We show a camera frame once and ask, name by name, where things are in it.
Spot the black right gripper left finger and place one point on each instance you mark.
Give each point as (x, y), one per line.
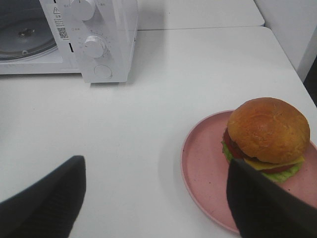
(49, 207)

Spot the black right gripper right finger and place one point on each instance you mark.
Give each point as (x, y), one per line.
(261, 209)

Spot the pink round plate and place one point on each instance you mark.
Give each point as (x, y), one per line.
(205, 169)

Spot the burger with lettuce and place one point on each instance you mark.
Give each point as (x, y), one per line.
(268, 134)

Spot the round white door button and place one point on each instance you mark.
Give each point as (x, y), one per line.
(103, 71)

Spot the white timer knob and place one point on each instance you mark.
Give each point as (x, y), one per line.
(94, 46)

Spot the white microwave oven body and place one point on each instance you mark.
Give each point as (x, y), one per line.
(115, 21)

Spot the white warning label sticker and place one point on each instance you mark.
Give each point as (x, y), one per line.
(58, 23)

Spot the upper white power knob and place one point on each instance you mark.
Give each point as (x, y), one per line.
(83, 9)

